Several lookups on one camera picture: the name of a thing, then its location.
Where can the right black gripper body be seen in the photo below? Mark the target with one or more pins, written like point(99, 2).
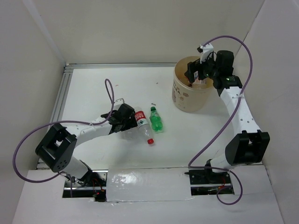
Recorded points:
point(209, 69)

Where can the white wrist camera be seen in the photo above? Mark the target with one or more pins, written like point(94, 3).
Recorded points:
point(206, 51)
point(119, 101)

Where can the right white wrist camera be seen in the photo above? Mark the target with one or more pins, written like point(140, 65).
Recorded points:
point(206, 51)

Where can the green plastic bottle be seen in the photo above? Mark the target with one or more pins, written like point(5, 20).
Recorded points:
point(156, 121)

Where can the red label water bottle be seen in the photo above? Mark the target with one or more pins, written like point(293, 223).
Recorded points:
point(143, 126)

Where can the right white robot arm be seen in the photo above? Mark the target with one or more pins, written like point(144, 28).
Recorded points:
point(249, 143)

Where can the clear bottle white cap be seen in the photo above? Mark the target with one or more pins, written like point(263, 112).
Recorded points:
point(130, 134)

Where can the blue white label bottle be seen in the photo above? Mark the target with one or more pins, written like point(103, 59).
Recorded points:
point(199, 84)

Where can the beige paper bucket bin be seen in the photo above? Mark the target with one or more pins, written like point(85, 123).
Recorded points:
point(184, 96)

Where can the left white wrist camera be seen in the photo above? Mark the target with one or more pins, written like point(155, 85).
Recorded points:
point(119, 101)

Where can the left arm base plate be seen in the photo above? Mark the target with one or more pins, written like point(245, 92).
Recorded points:
point(95, 188)

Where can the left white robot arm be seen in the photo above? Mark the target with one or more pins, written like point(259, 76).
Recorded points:
point(57, 147)

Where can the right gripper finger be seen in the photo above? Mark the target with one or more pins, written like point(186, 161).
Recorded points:
point(194, 66)
point(192, 76)

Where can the white taped cover sheet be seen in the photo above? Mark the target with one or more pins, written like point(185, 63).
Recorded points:
point(148, 185)

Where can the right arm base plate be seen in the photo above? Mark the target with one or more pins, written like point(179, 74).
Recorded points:
point(206, 182)

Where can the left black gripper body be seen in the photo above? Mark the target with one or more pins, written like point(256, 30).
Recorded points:
point(128, 123)

